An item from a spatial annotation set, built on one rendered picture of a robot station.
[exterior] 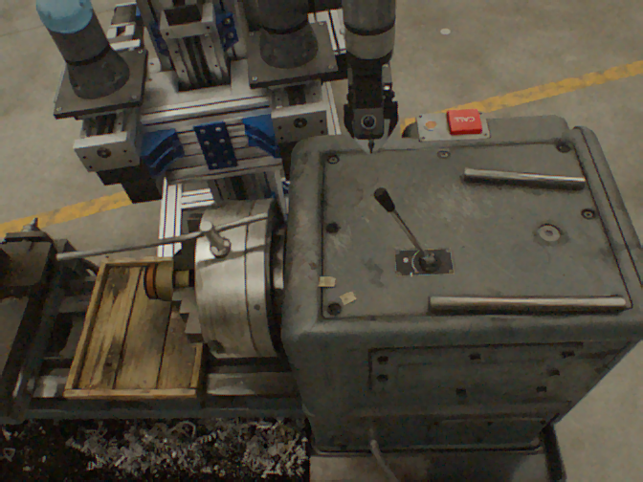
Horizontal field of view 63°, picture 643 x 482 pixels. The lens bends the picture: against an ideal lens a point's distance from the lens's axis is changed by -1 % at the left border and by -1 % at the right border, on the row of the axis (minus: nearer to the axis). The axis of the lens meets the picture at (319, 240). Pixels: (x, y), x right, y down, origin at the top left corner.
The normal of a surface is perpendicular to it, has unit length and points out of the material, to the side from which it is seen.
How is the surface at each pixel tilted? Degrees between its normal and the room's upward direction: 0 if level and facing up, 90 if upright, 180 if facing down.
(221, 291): 38
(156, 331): 0
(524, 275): 0
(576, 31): 0
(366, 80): 29
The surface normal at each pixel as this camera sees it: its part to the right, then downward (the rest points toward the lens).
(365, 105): -0.10, -0.10
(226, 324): -0.05, 0.47
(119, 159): 0.12, 0.81
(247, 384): -0.09, -0.57
